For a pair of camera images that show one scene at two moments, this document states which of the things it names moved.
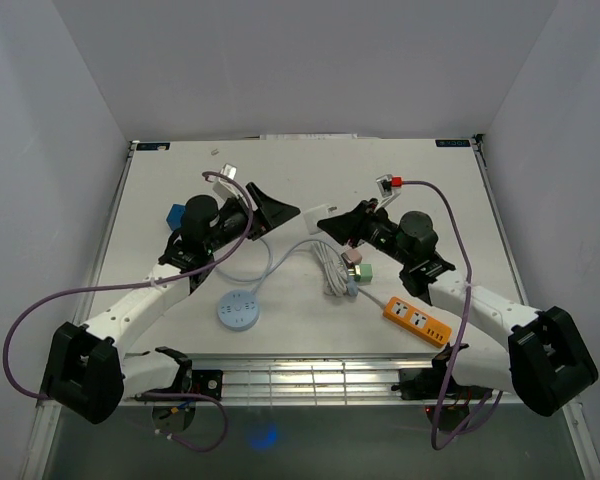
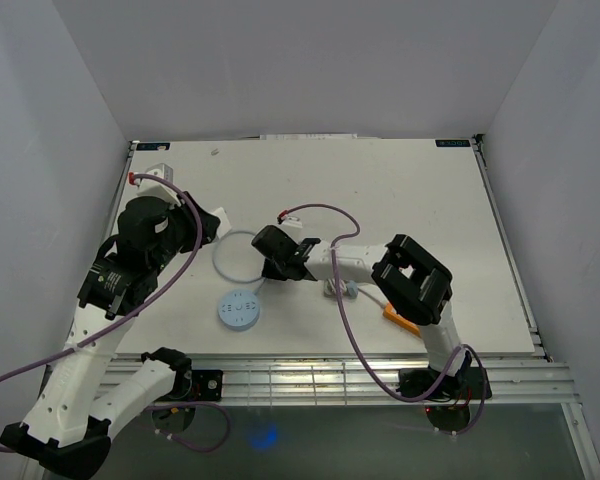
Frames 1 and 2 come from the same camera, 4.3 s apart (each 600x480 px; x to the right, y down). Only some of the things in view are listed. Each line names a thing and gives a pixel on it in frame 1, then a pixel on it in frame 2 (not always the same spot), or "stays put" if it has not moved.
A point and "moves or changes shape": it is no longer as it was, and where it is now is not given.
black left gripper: (269, 212) -> (186, 213)
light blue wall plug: (352, 287) stays put
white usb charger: (315, 215) moves or changes shape
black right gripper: (353, 226) -> (270, 272)
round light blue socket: (238, 310) stays put
